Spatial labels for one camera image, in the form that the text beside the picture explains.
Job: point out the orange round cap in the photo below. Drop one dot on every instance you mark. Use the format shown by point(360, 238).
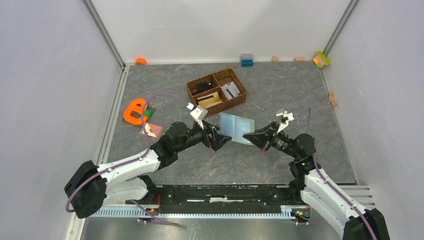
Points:
point(140, 61)

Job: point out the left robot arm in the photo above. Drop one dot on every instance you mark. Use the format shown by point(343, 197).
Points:
point(94, 186)

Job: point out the curved wooden arch block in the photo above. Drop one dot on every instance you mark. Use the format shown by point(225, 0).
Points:
point(332, 100)

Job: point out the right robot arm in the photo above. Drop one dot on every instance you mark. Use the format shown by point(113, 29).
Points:
point(350, 219)

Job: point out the black item in basket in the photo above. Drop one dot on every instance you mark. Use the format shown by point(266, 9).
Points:
point(203, 86)

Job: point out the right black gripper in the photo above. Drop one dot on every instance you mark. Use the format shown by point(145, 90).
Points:
point(262, 137)

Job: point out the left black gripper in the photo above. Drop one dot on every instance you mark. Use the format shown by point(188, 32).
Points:
point(217, 140)

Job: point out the orange letter e toy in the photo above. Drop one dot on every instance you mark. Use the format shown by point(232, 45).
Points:
point(133, 113)

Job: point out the green toy block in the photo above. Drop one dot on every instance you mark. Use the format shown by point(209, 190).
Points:
point(148, 113)

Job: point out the pink square card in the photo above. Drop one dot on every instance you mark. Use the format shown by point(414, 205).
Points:
point(151, 130)

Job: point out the green pink lego stack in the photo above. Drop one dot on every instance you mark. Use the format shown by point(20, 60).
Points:
point(321, 60)

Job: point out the light blue card holder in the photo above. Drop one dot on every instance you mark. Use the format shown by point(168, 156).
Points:
point(235, 127)

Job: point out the small tan wooden block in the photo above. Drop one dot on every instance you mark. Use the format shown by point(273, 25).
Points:
point(275, 59)

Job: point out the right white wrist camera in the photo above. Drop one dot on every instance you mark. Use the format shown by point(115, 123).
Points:
point(285, 117)

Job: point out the blue grey lego stack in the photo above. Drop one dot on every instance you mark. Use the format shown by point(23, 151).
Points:
point(246, 59)

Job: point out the white cards in basket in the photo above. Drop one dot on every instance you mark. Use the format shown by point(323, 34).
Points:
point(230, 90)

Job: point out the flat tan wooden block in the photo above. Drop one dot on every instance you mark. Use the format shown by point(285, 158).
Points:
point(299, 59)

